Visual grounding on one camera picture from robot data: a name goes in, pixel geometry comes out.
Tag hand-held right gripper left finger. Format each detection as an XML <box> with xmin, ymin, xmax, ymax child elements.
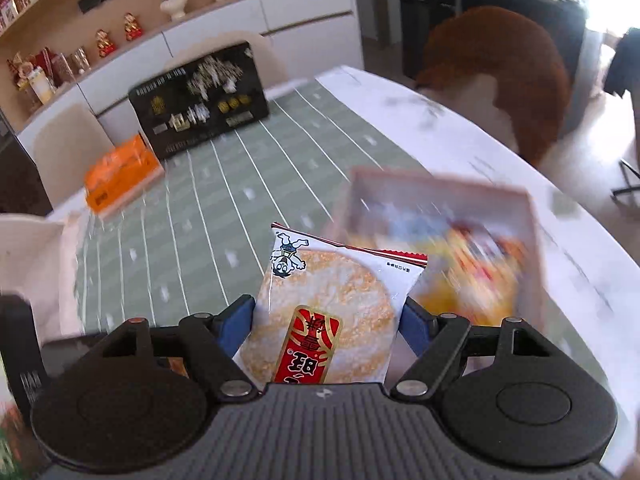
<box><xmin>102</xmin><ymin>294</ymin><xmax>262</xmax><ymax>402</ymax></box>

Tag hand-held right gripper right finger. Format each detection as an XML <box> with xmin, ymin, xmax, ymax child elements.
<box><xmin>390</xmin><ymin>296</ymin><xmax>551</xmax><ymax>402</ymax></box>

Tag white rice cracker packet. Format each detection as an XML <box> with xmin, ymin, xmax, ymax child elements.
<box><xmin>232</xmin><ymin>222</ymin><xmax>429</xmax><ymax>386</ymax></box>

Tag pink cardboard box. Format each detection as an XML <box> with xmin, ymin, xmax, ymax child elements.
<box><xmin>325</xmin><ymin>167</ymin><xmax>547</xmax><ymax>333</ymax></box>

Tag yellow red snack packet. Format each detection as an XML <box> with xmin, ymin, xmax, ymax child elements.
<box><xmin>415</xmin><ymin>227</ymin><xmax>528</xmax><ymax>327</ymax></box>

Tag orange cardboard box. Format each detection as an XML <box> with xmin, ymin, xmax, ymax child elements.
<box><xmin>83</xmin><ymin>134</ymin><xmax>165</xmax><ymax>219</ymax></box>

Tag black gift box gold print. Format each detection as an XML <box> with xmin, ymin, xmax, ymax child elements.
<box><xmin>128</xmin><ymin>41</ymin><xmax>271</xmax><ymax>161</ymax></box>

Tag brown plush chair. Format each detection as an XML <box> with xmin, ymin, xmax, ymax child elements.
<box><xmin>415</xmin><ymin>6</ymin><xmax>574</xmax><ymax>169</ymax></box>

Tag shelf jars and boxes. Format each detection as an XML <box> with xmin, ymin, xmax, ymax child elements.
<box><xmin>7</xmin><ymin>46</ymin><xmax>92</xmax><ymax>107</ymax></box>

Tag red gold figurine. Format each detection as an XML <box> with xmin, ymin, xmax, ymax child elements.
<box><xmin>123</xmin><ymin>13</ymin><xmax>145</xmax><ymax>41</ymax></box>
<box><xmin>95</xmin><ymin>30</ymin><xmax>117</xmax><ymax>58</ymax></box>

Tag small white figurine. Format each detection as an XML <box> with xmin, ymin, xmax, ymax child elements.
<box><xmin>155</xmin><ymin>0</ymin><xmax>190</xmax><ymax>22</ymax></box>

